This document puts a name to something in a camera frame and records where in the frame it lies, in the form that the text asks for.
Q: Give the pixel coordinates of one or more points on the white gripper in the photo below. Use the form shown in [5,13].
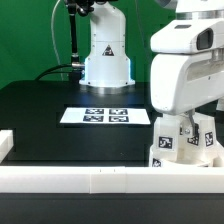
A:
[180,83]

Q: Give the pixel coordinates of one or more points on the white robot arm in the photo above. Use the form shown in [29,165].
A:
[107,65]

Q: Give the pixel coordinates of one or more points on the white sheet with tags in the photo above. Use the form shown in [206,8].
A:
[74,115]

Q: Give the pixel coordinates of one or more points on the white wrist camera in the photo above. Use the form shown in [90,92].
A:
[189,36]

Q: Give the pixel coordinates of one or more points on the white U-shaped fence frame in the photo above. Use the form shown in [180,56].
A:
[96,180]

